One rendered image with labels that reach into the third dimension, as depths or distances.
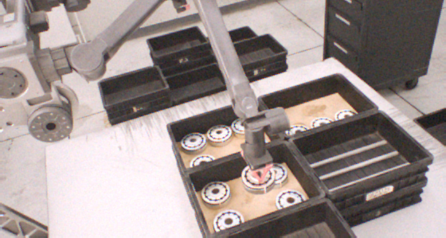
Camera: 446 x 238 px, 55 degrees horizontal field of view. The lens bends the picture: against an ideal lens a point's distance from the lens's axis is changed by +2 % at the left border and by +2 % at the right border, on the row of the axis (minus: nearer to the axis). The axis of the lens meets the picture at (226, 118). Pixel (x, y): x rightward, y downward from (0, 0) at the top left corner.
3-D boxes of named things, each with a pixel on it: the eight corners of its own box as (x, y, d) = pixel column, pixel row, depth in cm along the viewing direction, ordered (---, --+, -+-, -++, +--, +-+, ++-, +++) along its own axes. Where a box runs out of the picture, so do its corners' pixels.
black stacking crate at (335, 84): (287, 161, 164) (286, 139, 156) (258, 119, 186) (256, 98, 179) (377, 131, 171) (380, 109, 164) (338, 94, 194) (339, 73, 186)
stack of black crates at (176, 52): (168, 110, 311) (154, 57, 283) (158, 90, 334) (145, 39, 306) (218, 94, 320) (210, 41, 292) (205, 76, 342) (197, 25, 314)
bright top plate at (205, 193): (205, 208, 144) (205, 206, 144) (198, 187, 152) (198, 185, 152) (233, 198, 146) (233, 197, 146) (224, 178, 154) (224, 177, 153)
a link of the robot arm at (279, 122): (235, 105, 123) (240, 99, 114) (270, 95, 125) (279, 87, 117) (248, 144, 121) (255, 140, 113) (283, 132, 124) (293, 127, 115)
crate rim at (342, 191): (327, 200, 135) (327, 196, 133) (286, 143, 157) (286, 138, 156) (435, 163, 142) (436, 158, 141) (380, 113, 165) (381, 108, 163)
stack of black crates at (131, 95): (123, 161, 272) (103, 107, 244) (116, 134, 295) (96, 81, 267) (182, 142, 281) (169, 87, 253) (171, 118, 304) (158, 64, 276)
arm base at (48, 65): (44, 79, 118) (26, 40, 111) (74, 71, 120) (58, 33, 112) (45, 95, 111) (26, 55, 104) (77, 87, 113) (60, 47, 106)
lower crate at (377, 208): (325, 239, 147) (326, 218, 140) (287, 181, 170) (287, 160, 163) (424, 203, 155) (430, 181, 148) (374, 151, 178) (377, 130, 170)
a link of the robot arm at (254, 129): (240, 119, 117) (248, 130, 113) (263, 111, 118) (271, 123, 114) (242, 137, 121) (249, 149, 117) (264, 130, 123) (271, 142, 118)
